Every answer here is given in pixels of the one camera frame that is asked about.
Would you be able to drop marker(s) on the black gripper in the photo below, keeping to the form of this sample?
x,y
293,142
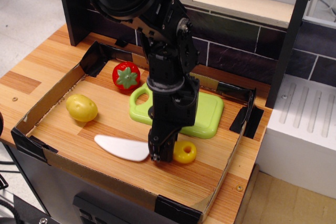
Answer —
x,y
174,107

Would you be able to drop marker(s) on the yellow handled white toy knife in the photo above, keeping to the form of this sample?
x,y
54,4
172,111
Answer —
x,y
184,151

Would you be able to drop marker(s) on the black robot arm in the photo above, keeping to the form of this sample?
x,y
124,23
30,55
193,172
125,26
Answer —
x,y
167,43

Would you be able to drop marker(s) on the green plastic cutting board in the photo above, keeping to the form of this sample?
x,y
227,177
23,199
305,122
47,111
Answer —
x,y
208,114

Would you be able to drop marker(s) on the cardboard fence with black tape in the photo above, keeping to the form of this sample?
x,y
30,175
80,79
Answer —
x,y
79,182

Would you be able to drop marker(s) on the red toy tomato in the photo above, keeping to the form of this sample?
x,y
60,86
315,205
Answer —
x,y
126,76

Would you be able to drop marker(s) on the yellow toy potato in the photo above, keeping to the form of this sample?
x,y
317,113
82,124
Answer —
x,y
81,108

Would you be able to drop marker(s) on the white toy sink drainboard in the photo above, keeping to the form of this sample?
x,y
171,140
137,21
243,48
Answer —
x,y
299,143

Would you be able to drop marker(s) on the black shelf support panel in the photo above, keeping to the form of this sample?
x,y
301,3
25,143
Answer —
x,y
76,16

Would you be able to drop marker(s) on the black vertical post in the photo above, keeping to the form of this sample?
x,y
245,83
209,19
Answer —
x,y
286,50

